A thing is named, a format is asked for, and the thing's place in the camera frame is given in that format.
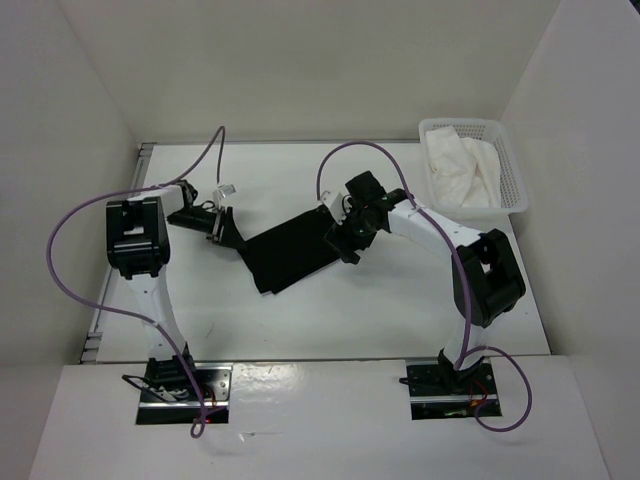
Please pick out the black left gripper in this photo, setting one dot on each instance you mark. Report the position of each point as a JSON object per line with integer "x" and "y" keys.
{"x": 224, "y": 228}

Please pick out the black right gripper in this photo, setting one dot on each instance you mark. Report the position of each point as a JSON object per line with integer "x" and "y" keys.
{"x": 338, "y": 236}

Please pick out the black skirt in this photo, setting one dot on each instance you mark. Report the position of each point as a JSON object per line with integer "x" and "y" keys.
{"x": 291, "y": 251}

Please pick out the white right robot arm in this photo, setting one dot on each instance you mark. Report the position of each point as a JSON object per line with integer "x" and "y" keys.
{"x": 486, "y": 279}

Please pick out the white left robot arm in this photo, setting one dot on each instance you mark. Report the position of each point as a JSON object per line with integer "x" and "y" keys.
{"x": 170, "y": 363}

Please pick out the white skirt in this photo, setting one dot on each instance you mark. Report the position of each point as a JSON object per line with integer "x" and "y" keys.
{"x": 465, "y": 172}

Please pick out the white perforated plastic basket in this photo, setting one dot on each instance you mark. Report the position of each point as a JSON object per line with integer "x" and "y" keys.
{"x": 512, "y": 188}

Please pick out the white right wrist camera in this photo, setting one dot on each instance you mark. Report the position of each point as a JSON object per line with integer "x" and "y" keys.
{"x": 337, "y": 205}

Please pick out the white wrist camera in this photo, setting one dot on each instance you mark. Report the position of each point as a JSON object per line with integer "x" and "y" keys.
{"x": 337, "y": 205}
{"x": 221, "y": 193}

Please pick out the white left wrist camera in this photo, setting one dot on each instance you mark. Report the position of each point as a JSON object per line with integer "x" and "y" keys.
{"x": 221, "y": 193}

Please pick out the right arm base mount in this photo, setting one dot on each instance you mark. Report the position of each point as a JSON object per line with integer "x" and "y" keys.
{"x": 431, "y": 399}

